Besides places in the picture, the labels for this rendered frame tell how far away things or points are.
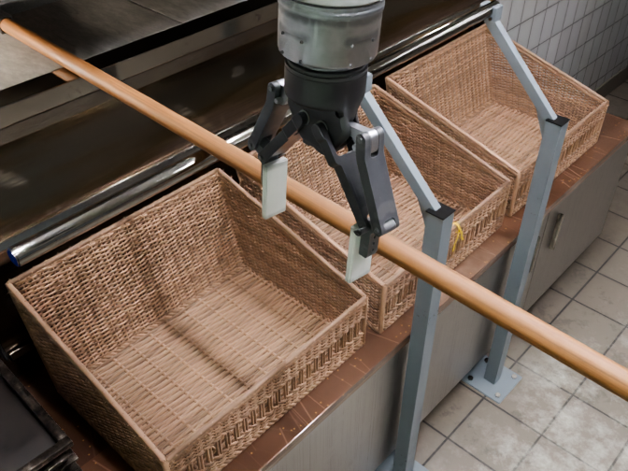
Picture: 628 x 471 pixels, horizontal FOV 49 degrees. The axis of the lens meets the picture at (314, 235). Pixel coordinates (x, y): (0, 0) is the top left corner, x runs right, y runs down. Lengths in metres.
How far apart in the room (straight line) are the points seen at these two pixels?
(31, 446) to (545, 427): 1.53
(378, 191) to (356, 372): 0.95
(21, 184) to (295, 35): 0.91
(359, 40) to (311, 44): 0.04
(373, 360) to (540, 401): 0.88
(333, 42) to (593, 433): 1.87
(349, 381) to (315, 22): 1.06
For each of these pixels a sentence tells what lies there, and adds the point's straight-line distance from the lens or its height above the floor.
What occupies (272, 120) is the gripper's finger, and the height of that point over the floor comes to 1.41.
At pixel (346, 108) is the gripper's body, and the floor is 1.47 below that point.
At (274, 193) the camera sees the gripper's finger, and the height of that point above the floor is 1.32.
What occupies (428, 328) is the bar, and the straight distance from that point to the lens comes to 1.56.
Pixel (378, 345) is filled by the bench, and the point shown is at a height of 0.58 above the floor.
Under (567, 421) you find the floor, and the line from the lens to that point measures 2.30.
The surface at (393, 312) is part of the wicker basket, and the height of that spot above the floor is 0.61.
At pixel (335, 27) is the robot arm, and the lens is 0.58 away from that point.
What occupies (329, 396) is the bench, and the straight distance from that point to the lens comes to 1.49.
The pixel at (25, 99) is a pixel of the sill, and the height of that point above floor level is 1.18.
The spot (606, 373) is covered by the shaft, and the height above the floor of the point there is 1.20.
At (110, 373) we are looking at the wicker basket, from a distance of 1.58.
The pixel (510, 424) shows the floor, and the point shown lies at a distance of 2.24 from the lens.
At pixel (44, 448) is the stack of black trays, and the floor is 0.80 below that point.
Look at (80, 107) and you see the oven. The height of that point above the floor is 1.12.
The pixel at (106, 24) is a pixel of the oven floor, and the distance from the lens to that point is 1.61.
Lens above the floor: 1.76
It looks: 39 degrees down
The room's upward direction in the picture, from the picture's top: straight up
